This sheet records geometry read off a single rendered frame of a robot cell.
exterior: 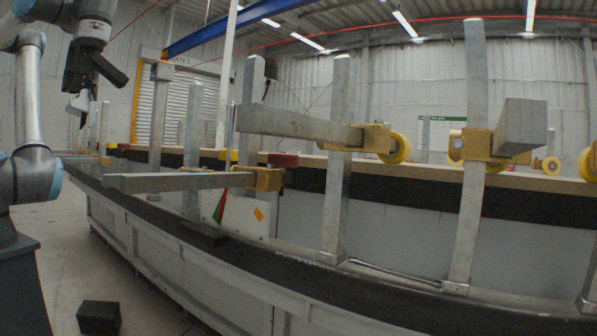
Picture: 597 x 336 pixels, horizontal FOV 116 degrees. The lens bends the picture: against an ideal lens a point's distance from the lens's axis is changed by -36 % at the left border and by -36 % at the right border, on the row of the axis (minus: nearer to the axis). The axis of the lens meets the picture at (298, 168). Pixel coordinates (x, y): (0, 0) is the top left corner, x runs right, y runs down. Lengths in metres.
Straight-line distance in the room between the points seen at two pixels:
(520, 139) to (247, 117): 0.24
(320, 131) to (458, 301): 0.34
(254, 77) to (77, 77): 0.42
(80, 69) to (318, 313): 0.75
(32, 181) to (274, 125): 0.84
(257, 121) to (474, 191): 0.34
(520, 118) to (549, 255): 0.56
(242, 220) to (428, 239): 0.45
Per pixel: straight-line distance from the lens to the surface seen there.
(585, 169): 0.72
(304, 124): 0.36
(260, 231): 0.67
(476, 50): 0.51
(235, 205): 0.71
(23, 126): 1.13
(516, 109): 0.21
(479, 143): 0.47
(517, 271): 0.74
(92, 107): 0.67
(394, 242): 0.75
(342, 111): 0.55
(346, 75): 0.56
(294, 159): 0.72
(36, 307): 1.11
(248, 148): 0.69
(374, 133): 0.51
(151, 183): 0.51
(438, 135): 7.82
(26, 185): 1.01
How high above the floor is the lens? 0.91
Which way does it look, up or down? 3 degrees down
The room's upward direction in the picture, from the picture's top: 4 degrees clockwise
